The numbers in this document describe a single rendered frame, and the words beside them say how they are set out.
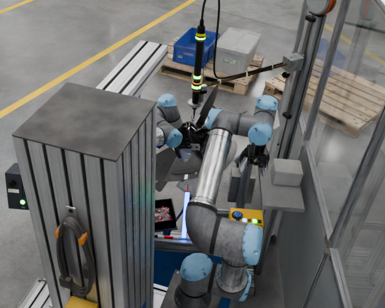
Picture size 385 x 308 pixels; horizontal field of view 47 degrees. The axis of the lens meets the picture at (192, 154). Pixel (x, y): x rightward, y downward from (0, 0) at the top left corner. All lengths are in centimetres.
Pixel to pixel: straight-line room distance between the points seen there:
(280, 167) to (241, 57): 261
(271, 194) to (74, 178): 175
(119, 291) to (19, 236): 235
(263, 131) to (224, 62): 376
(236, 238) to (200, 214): 13
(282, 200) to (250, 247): 132
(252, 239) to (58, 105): 64
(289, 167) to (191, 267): 116
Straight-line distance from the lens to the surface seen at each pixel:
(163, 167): 245
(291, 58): 246
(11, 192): 219
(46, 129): 103
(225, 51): 508
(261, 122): 146
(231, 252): 130
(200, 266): 169
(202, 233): 130
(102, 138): 99
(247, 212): 218
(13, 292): 328
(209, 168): 138
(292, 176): 264
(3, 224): 369
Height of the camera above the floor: 262
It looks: 39 degrees down
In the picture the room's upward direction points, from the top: 5 degrees clockwise
